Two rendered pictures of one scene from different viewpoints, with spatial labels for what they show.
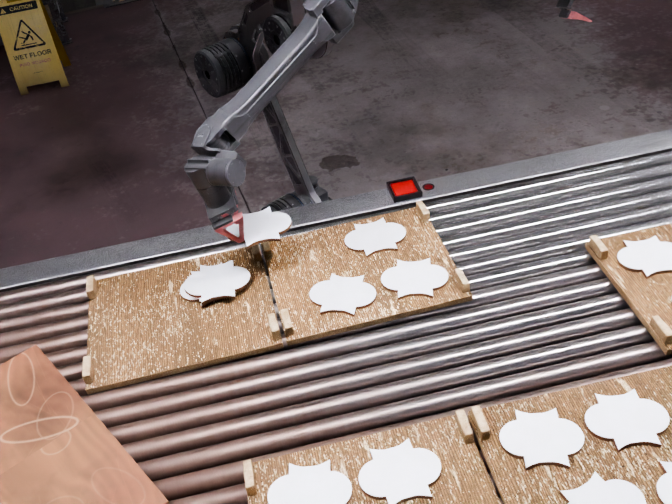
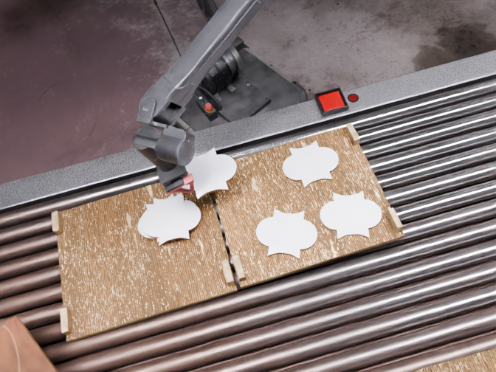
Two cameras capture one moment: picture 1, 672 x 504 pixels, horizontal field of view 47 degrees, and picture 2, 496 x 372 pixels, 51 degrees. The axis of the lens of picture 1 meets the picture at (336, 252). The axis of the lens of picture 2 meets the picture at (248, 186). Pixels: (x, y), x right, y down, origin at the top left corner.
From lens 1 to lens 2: 0.72 m
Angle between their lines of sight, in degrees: 20
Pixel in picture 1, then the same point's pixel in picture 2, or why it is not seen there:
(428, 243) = (359, 171)
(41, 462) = not seen: outside the picture
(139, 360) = (110, 308)
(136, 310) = (100, 248)
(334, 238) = (272, 164)
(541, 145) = not seen: outside the picture
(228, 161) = (177, 144)
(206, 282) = (161, 221)
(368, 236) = (304, 164)
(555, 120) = not seen: outside the picture
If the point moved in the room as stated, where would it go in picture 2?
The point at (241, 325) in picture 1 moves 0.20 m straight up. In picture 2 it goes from (198, 268) to (179, 232)
